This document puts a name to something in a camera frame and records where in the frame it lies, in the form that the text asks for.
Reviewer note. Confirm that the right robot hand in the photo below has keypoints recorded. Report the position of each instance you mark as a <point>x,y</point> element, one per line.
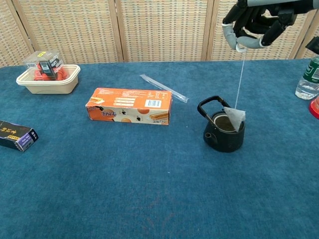
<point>256,17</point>

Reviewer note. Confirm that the clear wrapped straw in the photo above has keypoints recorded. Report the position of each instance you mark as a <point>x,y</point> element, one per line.
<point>163,87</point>

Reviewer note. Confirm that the clear box with red item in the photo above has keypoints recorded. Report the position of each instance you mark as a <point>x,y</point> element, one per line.
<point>47,66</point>

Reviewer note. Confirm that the black cast iron teapot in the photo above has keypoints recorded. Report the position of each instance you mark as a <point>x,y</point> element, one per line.
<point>221,142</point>

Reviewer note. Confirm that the blue table cloth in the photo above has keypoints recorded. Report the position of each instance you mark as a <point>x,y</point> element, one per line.
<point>124,179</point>

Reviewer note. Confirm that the clear plastic water bottle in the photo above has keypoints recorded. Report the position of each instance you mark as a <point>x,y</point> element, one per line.
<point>307,82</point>

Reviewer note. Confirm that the dark purple box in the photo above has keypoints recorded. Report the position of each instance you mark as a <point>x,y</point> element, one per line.
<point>15,135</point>

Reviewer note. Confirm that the woven folding screen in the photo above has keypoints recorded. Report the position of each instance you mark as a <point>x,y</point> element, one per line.
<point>162,30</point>

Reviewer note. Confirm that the red cup with white lid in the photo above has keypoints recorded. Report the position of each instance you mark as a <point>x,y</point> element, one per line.
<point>315,107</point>

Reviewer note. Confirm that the orange biscuit box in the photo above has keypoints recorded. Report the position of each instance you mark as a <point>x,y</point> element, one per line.
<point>129,102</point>

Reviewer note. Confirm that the beige plastic food tray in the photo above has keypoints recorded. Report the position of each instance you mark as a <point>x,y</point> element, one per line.
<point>49,88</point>

